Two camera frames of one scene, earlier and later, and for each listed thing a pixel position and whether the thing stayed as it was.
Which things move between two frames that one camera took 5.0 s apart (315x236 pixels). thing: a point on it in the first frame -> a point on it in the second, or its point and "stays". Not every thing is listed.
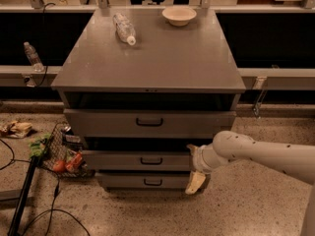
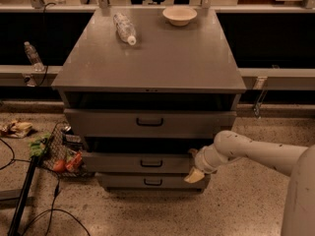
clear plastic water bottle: (125, 29) stays
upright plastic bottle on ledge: (33, 57) stays
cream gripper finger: (196, 180) -> (194, 175)
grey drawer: (138, 159) stays
